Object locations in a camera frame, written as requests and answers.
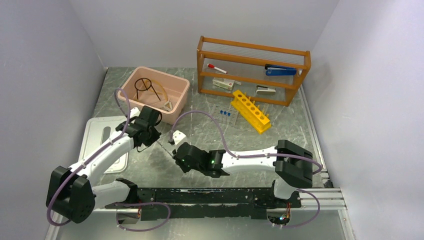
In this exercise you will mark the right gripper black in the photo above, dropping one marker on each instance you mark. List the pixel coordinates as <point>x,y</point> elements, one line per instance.
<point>185,169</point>

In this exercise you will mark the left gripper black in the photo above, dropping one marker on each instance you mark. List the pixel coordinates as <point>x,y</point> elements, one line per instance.
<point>155,136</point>

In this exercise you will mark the metal crucible tongs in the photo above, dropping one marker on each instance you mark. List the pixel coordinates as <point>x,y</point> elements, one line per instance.
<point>168,150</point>

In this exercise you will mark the black metal ring stand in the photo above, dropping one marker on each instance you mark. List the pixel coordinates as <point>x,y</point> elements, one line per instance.
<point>144,85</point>

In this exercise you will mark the white plastic bin lid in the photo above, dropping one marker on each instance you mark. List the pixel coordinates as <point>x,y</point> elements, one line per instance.
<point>97,131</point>

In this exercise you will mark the amber rubber tubing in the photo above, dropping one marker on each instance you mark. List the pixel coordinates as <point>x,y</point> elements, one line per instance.
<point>159,92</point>

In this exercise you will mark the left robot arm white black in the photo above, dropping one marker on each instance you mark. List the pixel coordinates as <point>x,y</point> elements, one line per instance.
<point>73,191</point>

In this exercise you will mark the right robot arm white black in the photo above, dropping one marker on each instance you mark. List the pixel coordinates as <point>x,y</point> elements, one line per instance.
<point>292,163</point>

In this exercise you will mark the pink plastic bin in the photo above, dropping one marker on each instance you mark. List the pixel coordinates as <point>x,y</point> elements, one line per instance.
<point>176,87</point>

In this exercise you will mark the clear plastic tube rack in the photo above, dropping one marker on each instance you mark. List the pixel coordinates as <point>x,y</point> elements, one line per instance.
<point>224,119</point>

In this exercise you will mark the yellow test tube rack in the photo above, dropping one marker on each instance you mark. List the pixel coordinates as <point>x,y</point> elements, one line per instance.
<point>250,112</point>

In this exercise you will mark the white cardboard box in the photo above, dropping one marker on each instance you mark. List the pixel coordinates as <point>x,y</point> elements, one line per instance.
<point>224,83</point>

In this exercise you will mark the red white marker pen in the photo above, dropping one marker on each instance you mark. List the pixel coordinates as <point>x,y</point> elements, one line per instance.
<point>211,66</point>

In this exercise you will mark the white stapler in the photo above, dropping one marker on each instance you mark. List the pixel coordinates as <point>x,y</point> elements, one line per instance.
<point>264,90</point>

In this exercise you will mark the orange wooden shelf rack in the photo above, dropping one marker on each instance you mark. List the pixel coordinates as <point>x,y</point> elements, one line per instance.
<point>245,63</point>

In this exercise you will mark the blue stapler on shelf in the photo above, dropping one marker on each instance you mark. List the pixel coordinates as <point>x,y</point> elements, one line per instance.
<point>279,70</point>

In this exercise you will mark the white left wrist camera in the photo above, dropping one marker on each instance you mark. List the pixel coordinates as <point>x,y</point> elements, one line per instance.
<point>134,112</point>

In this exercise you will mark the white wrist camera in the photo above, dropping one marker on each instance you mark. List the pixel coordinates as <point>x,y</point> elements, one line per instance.
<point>134,112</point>
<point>178,138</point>

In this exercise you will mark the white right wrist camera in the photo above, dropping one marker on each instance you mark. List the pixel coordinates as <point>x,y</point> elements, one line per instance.
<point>178,138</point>

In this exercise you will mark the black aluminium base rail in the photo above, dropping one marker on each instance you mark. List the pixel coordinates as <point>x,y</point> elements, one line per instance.
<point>257,203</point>

